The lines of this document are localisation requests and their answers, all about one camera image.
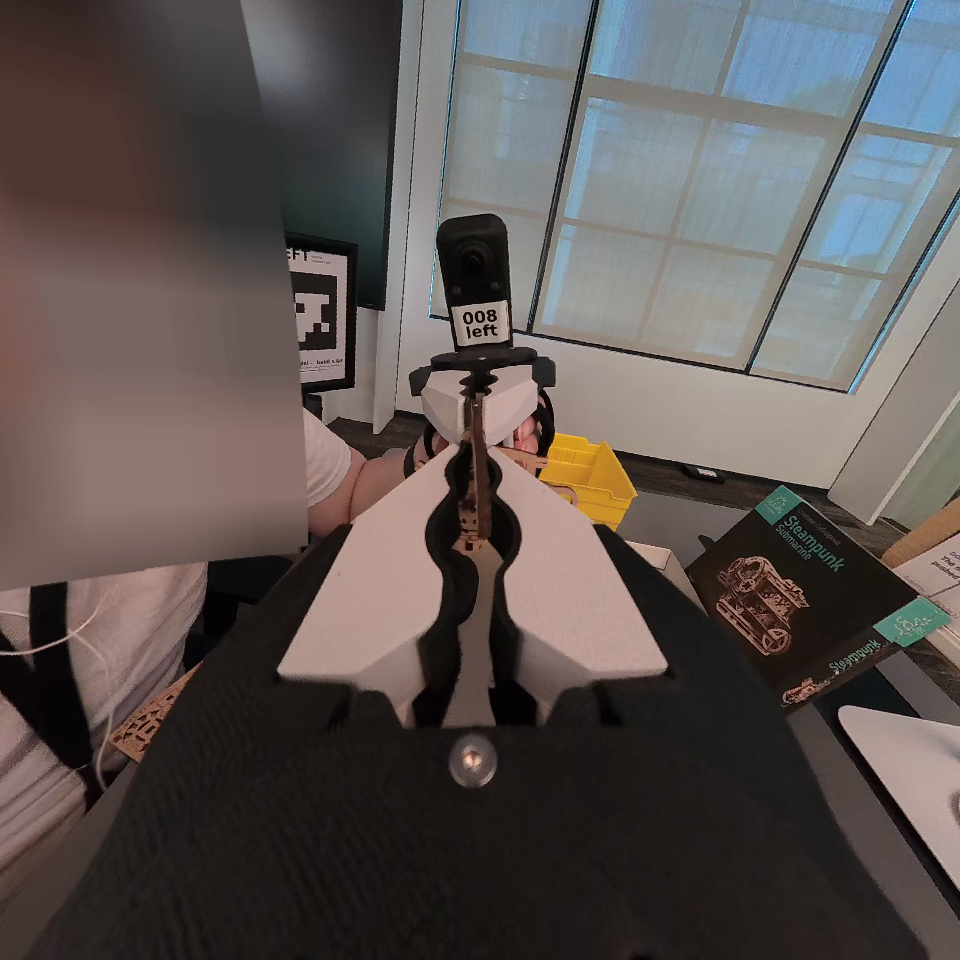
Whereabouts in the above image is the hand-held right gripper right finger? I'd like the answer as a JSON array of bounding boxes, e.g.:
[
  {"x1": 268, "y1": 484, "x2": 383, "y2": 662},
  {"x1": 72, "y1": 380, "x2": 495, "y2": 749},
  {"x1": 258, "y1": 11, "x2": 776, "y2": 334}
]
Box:
[{"x1": 487, "y1": 444, "x2": 670, "y2": 727}]

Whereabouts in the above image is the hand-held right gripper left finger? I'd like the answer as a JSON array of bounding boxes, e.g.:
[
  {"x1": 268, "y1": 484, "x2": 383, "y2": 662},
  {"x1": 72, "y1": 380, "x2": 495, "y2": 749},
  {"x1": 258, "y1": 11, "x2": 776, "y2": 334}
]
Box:
[{"x1": 276, "y1": 441, "x2": 481, "y2": 729}]

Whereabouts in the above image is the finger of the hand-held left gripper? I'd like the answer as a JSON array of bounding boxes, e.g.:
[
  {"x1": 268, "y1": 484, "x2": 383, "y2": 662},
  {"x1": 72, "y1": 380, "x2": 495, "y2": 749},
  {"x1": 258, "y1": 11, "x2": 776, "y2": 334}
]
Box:
[
  {"x1": 480, "y1": 368, "x2": 540, "y2": 449},
  {"x1": 419, "y1": 372, "x2": 476, "y2": 447}
]

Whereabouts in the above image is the laser-cut wooden model part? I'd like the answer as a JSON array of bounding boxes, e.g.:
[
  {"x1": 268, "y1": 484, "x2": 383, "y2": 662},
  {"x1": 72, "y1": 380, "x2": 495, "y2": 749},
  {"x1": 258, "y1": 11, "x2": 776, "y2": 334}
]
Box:
[
  {"x1": 451, "y1": 431, "x2": 498, "y2": 558},
  {"x1": 462, "y1": 373, "x2": 580, "y2": 513}
]

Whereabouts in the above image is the person's left forearm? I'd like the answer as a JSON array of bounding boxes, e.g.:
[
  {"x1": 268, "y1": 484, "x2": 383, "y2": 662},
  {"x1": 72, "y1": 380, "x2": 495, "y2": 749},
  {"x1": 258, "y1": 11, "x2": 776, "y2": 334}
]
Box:
[{"x1": 309, "y1": 447, "x2": 441, "y2": 540}]

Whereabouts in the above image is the black model kit box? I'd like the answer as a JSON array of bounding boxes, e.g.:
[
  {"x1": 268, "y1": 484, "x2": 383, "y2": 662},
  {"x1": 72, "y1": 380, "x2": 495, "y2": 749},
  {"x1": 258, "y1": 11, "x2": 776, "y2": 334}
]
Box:
[{"x1": 684, "y1": 484, "x2": 945, "y2": 711}]

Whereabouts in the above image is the yellow plastic bin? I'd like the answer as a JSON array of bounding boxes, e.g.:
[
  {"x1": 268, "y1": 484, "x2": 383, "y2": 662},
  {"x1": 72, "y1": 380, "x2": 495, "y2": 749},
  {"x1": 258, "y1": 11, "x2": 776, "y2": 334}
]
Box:
[{"x1": 535, "y1": 432, "x2": 639, "y2": 535}]

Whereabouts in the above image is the framed tag poster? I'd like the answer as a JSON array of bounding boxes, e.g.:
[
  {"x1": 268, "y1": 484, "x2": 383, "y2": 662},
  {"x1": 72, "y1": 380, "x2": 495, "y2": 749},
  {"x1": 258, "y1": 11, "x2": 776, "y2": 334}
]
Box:
[{"x1": 283, "y1": 234, "x2": 360, "y2": 393}]

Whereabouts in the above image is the large window with blind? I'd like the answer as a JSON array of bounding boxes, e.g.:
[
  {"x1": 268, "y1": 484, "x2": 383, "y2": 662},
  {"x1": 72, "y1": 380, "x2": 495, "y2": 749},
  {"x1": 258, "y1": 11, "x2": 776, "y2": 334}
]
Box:
[{"x1": 429, "y1": 0, "x2": 960, "y2": 396}]

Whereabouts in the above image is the person in white shirt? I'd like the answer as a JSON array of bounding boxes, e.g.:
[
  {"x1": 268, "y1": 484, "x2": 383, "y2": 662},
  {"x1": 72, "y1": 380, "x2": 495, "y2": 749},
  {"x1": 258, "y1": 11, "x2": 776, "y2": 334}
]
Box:
[{"x1": 0, "y1": 407, "x2": 355, "y2": 873}]

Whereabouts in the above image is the laser-cut wooden sheet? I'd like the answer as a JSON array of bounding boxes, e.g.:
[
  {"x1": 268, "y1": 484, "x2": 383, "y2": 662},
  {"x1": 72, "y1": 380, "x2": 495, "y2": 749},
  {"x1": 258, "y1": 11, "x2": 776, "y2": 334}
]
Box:
[{"x1": 107, "y1": 663, "x2": 201, "y2": 764}]

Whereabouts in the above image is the white printed paper sheet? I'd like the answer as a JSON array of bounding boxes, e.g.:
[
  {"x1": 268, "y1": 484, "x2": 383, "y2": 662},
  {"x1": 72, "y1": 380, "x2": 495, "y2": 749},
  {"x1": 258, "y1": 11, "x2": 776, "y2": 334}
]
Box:
[{"x1": 892, "y1": 529, "x2": 960, "y2": 603}]

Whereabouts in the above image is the dark wall screen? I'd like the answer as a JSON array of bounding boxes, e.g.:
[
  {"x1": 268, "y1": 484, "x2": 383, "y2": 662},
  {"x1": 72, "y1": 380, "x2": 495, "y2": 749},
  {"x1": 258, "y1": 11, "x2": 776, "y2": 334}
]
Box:
[{"x1": 241, "y1": 0, "x2": 404, "y2": 314}]

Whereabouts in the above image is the black shoulder strap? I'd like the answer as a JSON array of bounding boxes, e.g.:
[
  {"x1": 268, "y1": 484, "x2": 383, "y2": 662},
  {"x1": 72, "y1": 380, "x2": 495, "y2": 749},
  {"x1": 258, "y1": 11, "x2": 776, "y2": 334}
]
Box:
[{"x1": 0, "y1": 580, "x2": 93, "y2": 775}]

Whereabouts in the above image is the white earphone cable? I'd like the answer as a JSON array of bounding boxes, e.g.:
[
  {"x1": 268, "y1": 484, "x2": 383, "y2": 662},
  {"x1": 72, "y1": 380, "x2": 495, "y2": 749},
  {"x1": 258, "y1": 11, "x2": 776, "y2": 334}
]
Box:
[{"x1": 0, "y1": 598, "x2": 115, "y2": 775}]

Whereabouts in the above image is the white rounded base plate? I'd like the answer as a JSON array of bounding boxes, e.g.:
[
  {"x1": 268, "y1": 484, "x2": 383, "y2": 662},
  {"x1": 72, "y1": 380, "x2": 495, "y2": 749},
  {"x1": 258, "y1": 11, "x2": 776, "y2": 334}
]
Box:
[{"x1": 837, "y1": 703, "x2": 960, "y2": 850}]

